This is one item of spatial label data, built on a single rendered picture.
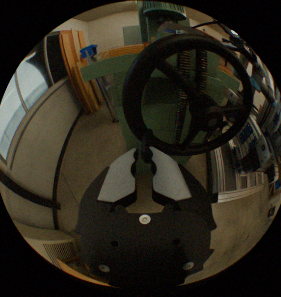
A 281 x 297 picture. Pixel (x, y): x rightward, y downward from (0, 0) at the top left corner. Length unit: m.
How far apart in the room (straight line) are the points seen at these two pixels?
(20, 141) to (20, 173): 0.31
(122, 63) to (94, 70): 0.09
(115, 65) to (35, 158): 1.14
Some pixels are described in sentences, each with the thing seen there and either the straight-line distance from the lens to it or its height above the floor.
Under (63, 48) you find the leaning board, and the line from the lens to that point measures 1.87.
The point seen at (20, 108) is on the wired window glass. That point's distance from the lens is 1.32.
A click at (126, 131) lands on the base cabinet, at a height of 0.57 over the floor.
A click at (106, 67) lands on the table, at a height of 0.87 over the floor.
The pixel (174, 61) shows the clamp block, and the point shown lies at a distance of 0.22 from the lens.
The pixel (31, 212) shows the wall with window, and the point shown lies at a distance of 1.26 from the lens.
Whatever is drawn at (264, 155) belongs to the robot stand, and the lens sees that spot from 0.60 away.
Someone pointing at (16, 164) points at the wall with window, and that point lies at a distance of 1.15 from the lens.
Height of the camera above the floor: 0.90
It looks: 58 degrees down
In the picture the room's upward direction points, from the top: 6 degrees counter-clockwise
